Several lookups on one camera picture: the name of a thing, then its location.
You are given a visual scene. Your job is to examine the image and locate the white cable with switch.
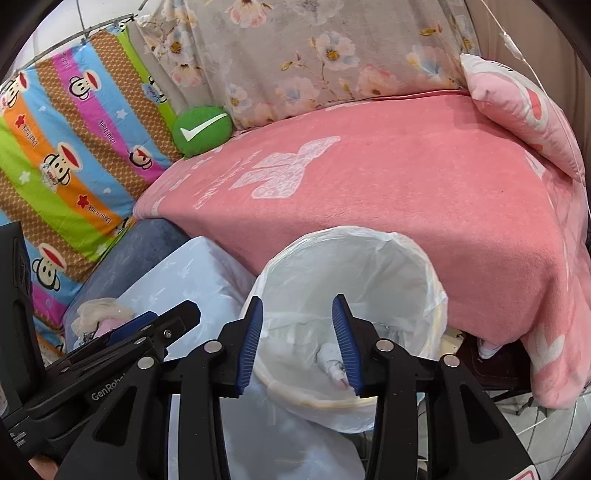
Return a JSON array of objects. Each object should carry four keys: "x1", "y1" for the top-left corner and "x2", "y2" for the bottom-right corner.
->
[{"x1": 479, "y1": 0, "x2": 589, "y2": 185}]

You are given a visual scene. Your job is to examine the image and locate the green round cushion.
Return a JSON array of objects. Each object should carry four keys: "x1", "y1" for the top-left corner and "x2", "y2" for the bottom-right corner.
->
[{"x1": 172, "y1": 107, "x2": 234, "y2": 160}]

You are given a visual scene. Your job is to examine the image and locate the pink printed pillow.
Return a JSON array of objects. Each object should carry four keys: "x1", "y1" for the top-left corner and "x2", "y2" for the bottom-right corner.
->
[{"x1": 460, "y1": 53, "x2": 587, "y2": 185}]

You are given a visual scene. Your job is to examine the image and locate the grey floral cloth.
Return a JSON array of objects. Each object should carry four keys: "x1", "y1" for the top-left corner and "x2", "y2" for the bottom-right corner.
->
[{"x1": 127, "y1": 0, "x2": 483, "y2": 132}]

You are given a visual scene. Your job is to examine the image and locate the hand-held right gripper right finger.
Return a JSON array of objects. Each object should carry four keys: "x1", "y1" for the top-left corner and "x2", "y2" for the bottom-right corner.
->
[{"x1": 331, "y1": 294, "x2": 536, "y2": 480}]

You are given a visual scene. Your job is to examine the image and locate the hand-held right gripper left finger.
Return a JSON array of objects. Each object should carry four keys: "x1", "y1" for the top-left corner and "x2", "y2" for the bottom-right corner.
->
[{"x1": 55, "y1": 295, "x2": 265, "y2": 480}]

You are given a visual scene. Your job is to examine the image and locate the trash bin with white liner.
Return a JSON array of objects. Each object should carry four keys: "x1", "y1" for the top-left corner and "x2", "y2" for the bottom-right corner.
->
[{"x1": 240, "y1": 225, "x2": 450, "y2": 435}]

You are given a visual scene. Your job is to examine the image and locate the light blue pillow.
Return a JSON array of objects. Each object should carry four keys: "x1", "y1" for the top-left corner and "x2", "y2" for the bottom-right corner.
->
[{"x1": 62, "y1": 236, "x2": 366, "y2": 480}]

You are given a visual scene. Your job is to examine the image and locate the cardboard box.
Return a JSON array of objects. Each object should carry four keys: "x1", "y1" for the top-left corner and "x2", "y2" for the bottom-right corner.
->
[{"x1": 440, "y1": 330, "x2": 466, "y2": 358}]

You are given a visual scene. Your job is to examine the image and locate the blue grey cushion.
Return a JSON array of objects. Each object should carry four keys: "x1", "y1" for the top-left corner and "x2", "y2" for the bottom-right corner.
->
[{"x1": 69, "y1": 218, "x2": 192, "y2": 324}]

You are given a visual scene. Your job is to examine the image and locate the pink fleece blanket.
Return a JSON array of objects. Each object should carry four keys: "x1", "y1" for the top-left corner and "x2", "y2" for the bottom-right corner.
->
[{"x1": 133, "y1": 90, "x2": 591, "y2": 409}]

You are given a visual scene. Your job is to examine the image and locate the striped monkey print quilt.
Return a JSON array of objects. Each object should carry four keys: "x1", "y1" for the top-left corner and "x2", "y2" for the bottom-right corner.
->
[{"x1": 0, "y1": 25, "x2": 185, "y2": 358}]

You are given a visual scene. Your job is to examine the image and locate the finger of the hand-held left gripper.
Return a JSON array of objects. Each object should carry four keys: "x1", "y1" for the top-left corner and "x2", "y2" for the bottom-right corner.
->
[
  {"x1": 69, "y1": 311, "x2": 161, "y2": 365},
  {"x1": 134, "y1": 300, "x2": 202, "y2": 358}
]

